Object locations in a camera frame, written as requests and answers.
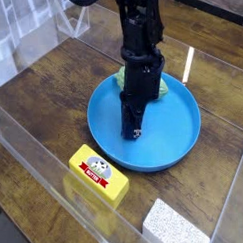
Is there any black baseboard strip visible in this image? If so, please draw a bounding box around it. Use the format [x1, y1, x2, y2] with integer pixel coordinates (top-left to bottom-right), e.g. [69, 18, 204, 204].
[175, 0, 243, 26]

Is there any green bitter gourd toy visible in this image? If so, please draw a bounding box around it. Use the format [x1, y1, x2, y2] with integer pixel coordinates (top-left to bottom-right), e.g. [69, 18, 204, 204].
[114, 66, 168, 99]

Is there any white sheer curtain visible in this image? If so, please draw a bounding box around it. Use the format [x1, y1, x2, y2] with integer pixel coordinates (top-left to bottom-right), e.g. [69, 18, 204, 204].
[0, 0, 71, 87]

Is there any yellow butter block toy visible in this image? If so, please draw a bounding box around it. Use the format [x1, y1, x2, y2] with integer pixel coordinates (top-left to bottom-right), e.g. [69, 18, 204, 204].
[68, 144, 129, 209]

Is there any clear acrylic corner bracket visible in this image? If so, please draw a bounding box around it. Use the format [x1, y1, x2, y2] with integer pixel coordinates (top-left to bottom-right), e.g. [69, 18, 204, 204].
[53, 0, 90, 38]

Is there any blue round tray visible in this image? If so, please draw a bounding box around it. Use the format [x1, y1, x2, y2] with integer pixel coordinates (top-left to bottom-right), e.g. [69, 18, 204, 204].
[87, 73, 201, 172]

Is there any clear acrylic enclosure wall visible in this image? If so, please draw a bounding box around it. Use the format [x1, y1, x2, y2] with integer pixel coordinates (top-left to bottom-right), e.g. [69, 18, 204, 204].
[0, 0, 243, 243]

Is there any white speckled foam block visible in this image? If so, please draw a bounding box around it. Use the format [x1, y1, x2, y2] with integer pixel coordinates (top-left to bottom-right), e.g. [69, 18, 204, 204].
[142, 199, 210, 243]

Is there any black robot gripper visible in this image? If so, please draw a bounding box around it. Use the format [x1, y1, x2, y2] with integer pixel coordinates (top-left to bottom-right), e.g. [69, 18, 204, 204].
[115, 0, 165, 140]

